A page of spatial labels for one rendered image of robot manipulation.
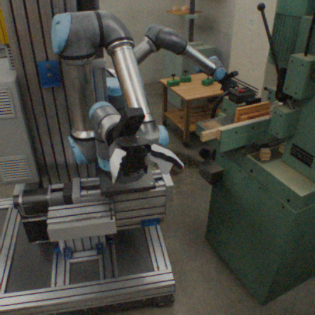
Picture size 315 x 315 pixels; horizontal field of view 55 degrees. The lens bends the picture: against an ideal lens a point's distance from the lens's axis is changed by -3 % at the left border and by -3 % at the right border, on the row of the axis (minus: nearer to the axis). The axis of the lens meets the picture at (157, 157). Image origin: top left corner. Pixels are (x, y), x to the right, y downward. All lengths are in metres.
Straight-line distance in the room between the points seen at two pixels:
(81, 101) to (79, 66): 0.12
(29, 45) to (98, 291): 1.15
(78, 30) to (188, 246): 1.54
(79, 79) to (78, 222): 0.55
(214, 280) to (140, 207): 0.79
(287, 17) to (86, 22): 0.83
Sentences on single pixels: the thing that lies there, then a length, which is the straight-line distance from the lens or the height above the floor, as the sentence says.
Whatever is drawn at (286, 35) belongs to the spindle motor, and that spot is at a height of 1.33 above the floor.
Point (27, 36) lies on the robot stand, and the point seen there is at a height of 1.37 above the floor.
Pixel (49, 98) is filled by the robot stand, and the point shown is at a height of 1.13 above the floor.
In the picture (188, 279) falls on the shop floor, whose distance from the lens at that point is 1.96.
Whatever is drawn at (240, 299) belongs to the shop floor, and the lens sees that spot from 1.94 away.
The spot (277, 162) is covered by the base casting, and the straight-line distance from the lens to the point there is 1.53.
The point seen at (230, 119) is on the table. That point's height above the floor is 0.90.
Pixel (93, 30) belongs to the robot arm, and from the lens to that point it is 1.02.
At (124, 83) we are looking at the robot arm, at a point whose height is 1.27.
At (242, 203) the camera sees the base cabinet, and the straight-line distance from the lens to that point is 1.68.
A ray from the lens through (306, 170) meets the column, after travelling 1.45.
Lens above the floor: 1.60
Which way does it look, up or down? 33 degrees down
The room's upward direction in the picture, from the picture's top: straight up
